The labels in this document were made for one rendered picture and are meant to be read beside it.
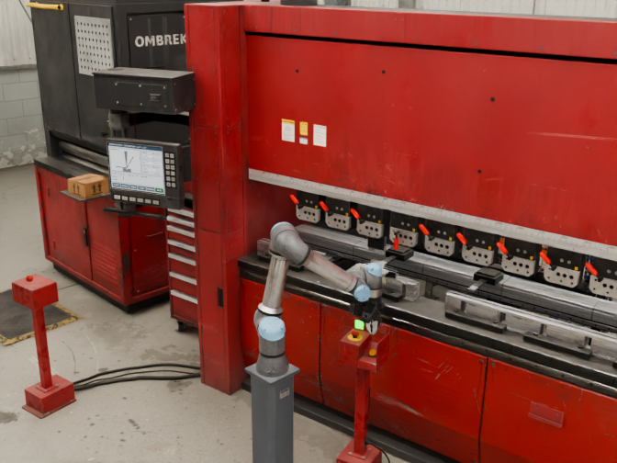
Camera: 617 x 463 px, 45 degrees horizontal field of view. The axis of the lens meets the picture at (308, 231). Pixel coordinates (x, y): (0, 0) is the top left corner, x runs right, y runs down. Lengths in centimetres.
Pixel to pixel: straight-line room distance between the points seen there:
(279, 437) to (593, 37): 217
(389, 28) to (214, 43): 97
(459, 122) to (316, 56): 84
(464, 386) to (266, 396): 99
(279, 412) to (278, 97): 166
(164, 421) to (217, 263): 97
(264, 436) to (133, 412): 131
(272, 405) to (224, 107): 161
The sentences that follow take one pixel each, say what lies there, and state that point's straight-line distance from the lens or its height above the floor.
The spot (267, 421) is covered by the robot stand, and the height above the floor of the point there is 56.
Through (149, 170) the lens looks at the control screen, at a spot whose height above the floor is 145.
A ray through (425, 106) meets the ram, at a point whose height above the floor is 188.
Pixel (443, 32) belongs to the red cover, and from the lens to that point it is 343.
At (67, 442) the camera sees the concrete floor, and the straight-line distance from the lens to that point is 445.
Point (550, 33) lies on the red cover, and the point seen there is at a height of 224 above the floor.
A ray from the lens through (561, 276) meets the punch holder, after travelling 344.
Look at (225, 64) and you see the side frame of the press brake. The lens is 401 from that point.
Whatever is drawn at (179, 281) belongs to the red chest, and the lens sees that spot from 520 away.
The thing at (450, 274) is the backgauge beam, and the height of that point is 96.
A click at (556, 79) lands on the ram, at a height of 206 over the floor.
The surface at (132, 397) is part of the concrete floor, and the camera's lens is 475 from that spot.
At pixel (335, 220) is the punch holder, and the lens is 395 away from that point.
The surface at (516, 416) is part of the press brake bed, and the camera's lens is 369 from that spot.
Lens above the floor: 249
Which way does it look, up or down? 20 degrees down
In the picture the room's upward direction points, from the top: 1 degrees clockwise
